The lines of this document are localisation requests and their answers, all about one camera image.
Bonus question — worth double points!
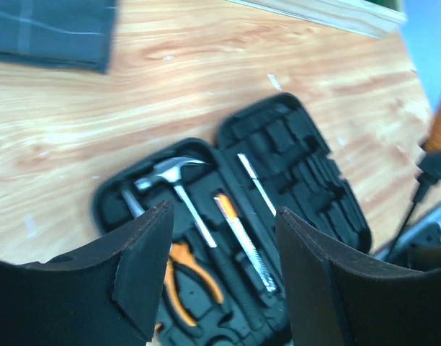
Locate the orange utility knife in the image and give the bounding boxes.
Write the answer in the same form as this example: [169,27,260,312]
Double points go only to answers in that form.
[214,193,277,293]

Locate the black handled nut driver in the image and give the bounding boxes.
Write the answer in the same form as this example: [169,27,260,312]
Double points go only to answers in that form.
[237,153,277,216]

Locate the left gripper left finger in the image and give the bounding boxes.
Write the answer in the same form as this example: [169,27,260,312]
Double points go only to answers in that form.
[0,201,174,345]

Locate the orange handled pliers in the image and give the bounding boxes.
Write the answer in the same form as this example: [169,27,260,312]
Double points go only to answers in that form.
[164,243,224,327]

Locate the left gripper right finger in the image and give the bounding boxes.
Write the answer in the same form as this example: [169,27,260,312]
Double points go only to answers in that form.
[275,208,441,345]

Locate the orange black screwdriver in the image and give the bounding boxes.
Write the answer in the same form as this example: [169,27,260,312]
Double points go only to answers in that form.
[386,104,441,262]

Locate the grey folded cloth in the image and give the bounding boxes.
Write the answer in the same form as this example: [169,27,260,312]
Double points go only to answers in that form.
[0,1,118,74]

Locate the claw hammer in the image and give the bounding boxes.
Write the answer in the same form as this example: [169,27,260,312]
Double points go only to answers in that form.
[134,156,217,248]

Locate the black plastic tool case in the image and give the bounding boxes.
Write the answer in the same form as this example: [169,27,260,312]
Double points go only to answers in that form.
[92,93,372,345]

